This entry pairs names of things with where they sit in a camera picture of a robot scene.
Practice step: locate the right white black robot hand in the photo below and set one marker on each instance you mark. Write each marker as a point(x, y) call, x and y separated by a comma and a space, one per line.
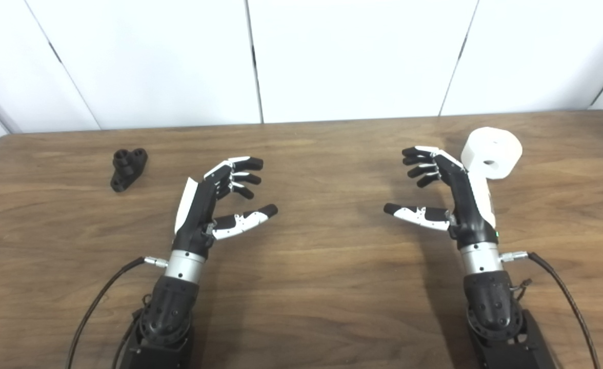
point(468, 205)

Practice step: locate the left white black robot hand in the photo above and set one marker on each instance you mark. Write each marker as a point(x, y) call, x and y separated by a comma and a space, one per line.
point(199, 205)

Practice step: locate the round white piece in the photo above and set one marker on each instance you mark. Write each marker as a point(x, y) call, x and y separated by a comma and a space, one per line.
point(496, 146)

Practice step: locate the black flanged holder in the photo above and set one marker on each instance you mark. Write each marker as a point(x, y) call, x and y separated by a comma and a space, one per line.
point(127, 171)

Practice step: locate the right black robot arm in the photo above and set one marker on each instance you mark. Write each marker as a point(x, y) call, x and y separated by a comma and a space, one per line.
point(491, 307)

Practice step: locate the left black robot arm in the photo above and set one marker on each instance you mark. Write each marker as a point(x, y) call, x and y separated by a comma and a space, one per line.
point(171, 307)

